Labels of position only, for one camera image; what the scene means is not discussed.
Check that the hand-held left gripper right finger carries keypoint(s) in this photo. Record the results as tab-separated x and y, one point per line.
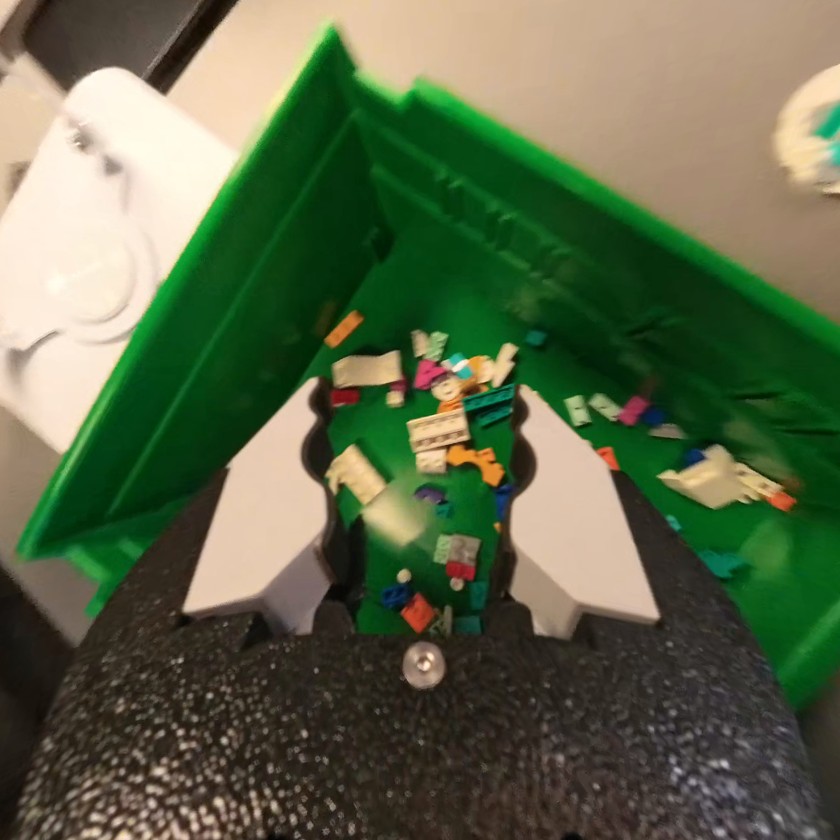
577	525

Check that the white plastic lid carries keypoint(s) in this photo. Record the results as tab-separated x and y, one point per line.
85	216

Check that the green plastic tray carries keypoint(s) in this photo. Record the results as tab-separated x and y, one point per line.
262	295

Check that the pile of lego pieces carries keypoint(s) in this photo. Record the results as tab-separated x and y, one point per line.
439	433

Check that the white and teal lego assembly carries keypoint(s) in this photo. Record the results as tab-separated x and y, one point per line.
810	138

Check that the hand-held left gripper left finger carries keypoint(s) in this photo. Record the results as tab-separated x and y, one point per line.
256	525

